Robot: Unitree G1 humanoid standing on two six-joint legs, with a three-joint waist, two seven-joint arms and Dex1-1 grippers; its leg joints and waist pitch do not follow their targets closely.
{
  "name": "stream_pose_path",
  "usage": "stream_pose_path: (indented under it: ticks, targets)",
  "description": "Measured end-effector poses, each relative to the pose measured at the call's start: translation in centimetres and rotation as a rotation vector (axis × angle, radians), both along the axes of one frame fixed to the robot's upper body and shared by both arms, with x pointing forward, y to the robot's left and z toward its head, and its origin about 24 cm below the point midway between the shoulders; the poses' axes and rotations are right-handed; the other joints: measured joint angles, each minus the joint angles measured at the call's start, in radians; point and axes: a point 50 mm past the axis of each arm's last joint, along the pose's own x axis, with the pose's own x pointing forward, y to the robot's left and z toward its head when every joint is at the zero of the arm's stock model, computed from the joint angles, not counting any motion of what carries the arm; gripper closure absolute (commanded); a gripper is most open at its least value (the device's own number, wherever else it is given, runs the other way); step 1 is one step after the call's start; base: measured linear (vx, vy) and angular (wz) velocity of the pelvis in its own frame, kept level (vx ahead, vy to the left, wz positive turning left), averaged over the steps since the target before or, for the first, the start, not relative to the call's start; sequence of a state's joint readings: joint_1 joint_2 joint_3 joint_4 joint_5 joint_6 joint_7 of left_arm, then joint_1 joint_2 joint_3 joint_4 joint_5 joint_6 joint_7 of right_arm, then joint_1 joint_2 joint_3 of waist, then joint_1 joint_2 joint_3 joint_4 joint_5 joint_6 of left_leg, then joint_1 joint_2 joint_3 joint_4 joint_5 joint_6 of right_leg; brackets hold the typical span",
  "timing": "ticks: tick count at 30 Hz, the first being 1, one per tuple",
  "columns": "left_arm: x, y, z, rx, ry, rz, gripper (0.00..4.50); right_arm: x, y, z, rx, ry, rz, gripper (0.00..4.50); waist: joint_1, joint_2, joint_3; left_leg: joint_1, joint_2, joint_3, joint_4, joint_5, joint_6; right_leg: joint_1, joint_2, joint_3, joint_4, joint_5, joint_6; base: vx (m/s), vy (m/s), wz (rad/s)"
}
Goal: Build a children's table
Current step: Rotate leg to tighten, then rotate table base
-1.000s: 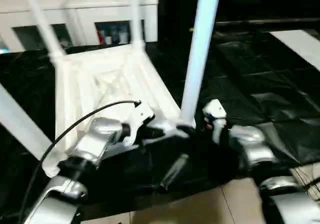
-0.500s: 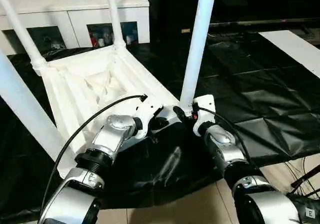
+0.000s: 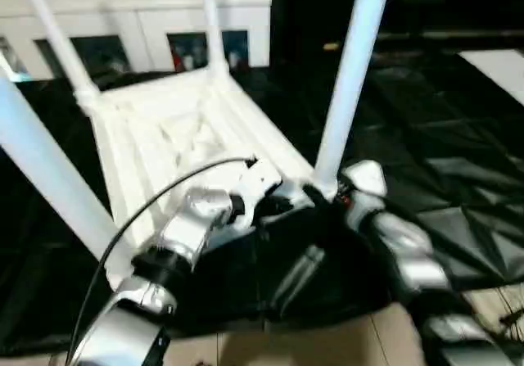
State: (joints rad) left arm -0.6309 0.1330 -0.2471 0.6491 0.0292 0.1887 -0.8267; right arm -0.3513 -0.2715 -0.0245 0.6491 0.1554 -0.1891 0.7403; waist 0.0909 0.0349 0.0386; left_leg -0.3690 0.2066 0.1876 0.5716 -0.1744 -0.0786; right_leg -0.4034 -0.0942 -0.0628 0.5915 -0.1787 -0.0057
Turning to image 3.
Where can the white plastic table leg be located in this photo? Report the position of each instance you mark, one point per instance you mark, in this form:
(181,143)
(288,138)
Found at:
(49,157)
(352,75)
(57,34)
(215,26)

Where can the white plastic table top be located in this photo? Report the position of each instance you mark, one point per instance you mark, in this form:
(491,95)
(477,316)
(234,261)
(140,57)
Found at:
(163,136)

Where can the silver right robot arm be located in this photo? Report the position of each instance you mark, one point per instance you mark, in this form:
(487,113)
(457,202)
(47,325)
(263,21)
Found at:
(409,251)

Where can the black work surface mat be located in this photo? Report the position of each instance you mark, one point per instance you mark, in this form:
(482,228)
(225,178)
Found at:
(430,136)

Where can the small yellow label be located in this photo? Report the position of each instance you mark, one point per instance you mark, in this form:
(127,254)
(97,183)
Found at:
(330,47)

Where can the black metal bar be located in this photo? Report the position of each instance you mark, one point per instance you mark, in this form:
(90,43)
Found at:
(450,36)

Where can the white flat board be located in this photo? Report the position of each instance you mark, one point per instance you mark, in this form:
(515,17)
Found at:
(499,73)

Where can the white glass-door cabinet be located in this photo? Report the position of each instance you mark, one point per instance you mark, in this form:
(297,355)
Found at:
(143,18)

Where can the white and turquoise rack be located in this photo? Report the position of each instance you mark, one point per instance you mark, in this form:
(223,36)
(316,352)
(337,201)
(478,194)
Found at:
(12,63)

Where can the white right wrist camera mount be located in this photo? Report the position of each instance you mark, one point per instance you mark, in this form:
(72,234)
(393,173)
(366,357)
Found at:
(366,177)

